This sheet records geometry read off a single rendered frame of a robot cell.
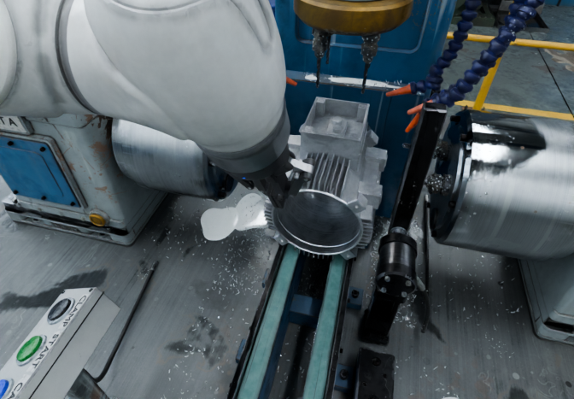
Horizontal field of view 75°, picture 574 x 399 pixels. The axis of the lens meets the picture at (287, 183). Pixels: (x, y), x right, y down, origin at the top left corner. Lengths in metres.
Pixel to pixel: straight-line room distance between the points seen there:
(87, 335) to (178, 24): 0.43
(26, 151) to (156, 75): 0.67
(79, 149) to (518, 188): 0.75
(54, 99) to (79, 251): 0.71
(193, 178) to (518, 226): 0.54
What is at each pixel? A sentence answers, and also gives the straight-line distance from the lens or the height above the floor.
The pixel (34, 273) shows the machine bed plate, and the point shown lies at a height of 0.80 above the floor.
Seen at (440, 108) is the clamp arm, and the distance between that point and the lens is 0.52.
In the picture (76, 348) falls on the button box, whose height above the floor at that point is 1.06.
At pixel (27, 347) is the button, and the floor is 1.07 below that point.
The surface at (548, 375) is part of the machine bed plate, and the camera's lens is 0.88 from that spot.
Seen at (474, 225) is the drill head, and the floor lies 1.05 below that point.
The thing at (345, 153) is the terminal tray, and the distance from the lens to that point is 0.63.
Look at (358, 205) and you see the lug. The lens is 0.59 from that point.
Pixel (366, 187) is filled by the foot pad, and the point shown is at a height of 1.07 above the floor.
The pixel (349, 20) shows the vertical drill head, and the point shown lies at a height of 1.32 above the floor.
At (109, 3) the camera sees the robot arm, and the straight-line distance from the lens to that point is 0.21.
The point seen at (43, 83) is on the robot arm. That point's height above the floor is 1.38.
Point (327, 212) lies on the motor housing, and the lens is 0.77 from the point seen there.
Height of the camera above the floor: 1.50
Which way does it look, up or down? 42 degrees down
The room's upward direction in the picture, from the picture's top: straight up
